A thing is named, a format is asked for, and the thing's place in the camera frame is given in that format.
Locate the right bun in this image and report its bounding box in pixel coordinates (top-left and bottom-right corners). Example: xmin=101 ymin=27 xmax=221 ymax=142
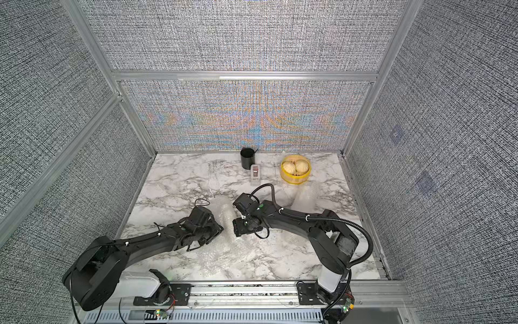
xmin=295 ymin=159 xmax=310 ymax=175

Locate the black cup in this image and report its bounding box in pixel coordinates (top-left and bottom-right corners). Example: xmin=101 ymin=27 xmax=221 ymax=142
xmin=240 ymin=147 xmax=256 ymax=170

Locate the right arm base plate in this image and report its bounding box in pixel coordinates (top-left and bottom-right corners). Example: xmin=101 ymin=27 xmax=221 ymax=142
xmin=295 ymin=281 xmax=354 ymax=305

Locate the small white ribbed vase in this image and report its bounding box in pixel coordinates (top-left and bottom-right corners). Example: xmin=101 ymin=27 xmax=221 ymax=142
xmin=213 ymin=195 xmax=244 ymax=251

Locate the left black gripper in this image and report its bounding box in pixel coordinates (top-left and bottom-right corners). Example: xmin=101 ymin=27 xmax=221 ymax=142
xmin=195 ymin=219 xmax=225 ymax=247

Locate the aluminium front rail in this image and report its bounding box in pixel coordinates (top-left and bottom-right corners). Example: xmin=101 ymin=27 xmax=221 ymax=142
xmin=70 ymin=280 xmax=420 ymax=323

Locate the yellow steamer basket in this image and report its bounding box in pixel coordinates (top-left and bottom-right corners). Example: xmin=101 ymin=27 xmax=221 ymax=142
xmin=279 ymin=155 xmax=312 ymax=185

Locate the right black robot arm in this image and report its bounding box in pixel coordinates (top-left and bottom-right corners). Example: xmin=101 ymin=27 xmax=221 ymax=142
xmin=233 ymin=193 xmax=372 ymax=294

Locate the bun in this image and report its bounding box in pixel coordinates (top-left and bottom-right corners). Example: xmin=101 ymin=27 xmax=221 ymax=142
xmin=282 ymin=161 xmax=296 ymax=175
xmin=295 ymin=159 xmax=310 ymax=175

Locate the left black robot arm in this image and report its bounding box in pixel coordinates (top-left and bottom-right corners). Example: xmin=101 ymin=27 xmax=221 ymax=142
xmin=62 ymin=206 xmax=224 ymax=311

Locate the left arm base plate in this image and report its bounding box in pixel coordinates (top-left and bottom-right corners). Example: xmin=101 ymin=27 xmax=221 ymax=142
xmin=133 ymin=283 xmax=192 ymax=307

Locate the tall white ribbed vase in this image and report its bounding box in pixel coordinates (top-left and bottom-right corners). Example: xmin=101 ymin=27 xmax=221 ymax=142
xmin=290 ymin=181 xmax=323 ymax=213

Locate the right black corrugated cable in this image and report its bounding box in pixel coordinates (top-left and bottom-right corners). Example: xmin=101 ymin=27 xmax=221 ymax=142
xmin=248 ymin=183 xmax=374 ymax=321

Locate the left bun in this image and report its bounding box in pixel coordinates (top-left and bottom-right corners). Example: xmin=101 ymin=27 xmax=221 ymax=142
xmin=282 ymin=161 xmax=296 ymax=175

